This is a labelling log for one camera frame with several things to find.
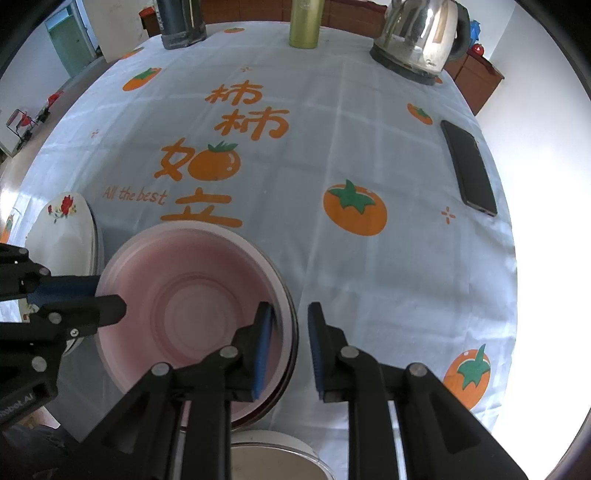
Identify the white plate with red flowers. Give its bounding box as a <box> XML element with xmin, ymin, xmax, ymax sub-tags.
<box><xmin>24</xmin><ymin>191</ymin><xmax>95</xmax><ymax>356</ymax></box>

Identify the green thermos bottle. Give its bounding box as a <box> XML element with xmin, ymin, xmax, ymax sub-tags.
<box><xmin>288</xmin><ymin>0</ymin><xmax>320</xmax><ymax>49</ymax></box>

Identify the white plate with pink flowers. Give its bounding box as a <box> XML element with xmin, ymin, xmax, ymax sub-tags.
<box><xmin>85</xmin><ymin>203</ymin><xmax>106</xmax><ymax>282</ymax></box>

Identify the metal frame cart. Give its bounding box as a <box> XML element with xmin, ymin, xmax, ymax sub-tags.
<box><xmin>4</xmin><ymin>108</ymin><xmax>40</xmax><ymax>144</ymax></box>

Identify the white bowl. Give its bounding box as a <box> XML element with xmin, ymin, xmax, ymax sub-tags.
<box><xmin>229</xmin><ymin>430</ymin><xmax>334</xmax><ymax>480</ymax></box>

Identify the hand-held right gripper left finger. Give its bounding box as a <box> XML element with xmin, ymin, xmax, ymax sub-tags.
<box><xmin>67</xmin><ymin>302</ymin><xmax>278</xmax><ymax>480</ymax></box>

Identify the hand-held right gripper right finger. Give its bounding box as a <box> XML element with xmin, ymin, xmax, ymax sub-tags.
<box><xmin>307</xmin><ymin>302</ymin><xmax>529</xmax><ymax>480</ymax></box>

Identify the stainless steel electric kettle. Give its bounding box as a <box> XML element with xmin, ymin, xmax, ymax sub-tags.
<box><xmin>381</xmin><ymin>0</ymin><xmax>472</xmax><ymax>75</ymax></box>

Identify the black smartphone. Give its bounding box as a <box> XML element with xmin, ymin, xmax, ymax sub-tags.
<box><xmin>440</xmin><ymin>119</ymin><xmax>499</xmax><ymax>217</ymax></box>

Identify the green door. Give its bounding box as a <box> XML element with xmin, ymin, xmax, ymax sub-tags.
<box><xmin>46</xmin><ymin>7</ymin><xmax>99</xmax><ymax>77</ymax></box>

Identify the persimmon print tablecloth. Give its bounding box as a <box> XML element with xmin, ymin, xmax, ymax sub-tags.
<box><xmin>0</xmin><ymin>21</ymin><xmax>520</xmax><ymax>480</ymax></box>

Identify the dark grey container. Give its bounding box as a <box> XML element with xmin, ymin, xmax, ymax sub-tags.
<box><xmin>154</xmin><ymin>0</ymin><xmax>208</xmax><ymax>51</ymax></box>

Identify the black kettle base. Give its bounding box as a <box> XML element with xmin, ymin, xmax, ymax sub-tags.
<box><xmin>369</xmin><ymin>44</ymin><xmax>444</xmax><ymax>86</ymax></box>

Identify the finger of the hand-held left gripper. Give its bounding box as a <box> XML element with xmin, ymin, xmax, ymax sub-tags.
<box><xmin>0</xmin><ymin>244</ymin><xmax>101</xmax><ymax>309</ymax></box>
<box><xmin>0</xmin><ymin>294</ymin><xmax>128</xmax><ymax>352</ymax></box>

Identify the pink plastic bowl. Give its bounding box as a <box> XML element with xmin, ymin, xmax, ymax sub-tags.
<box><xmin>93</xmin><ymin>220</ymin><xmax>293</xmax><ymax>423</ymax></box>

